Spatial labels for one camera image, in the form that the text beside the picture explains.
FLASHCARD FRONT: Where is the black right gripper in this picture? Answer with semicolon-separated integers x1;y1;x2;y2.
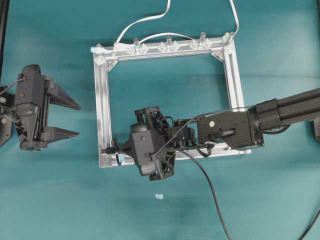
124;106;196;181

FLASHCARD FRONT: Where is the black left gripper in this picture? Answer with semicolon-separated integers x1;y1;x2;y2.
14;64;82;151

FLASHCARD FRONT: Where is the black usb cable wire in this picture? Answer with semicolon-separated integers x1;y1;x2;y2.
101;144;236;240

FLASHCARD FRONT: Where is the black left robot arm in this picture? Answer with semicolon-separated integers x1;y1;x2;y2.
0;64;81;152

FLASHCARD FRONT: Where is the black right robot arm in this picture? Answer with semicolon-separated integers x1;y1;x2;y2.
119;89;320;181

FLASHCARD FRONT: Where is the small blue tape scrap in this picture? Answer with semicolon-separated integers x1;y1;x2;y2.
154;193;164;200

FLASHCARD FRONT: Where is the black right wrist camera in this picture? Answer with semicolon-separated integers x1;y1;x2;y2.
130;123;156;176

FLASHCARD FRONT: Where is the black string loop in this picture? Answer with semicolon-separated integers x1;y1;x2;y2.
113;138;122;167

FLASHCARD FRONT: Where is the white flat cable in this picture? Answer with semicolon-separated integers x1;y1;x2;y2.
113;0;240;50

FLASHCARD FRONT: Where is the metal standoff post two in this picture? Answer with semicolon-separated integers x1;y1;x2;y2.
166;35;172;52

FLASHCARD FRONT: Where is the metal standoff post three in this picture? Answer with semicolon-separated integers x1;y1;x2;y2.
133;37;140;54

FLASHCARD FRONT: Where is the aluminium extrusion frame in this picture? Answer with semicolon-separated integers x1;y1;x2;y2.
91;33;248;169

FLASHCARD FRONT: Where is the metal standoff post one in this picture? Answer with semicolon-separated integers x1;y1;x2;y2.
199;32;206;48

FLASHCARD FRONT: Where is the black table edge rail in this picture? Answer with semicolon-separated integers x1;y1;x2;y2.
0;0;10;75

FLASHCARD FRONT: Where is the black bracket at right edge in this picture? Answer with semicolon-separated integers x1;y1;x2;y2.
310;118;320;143

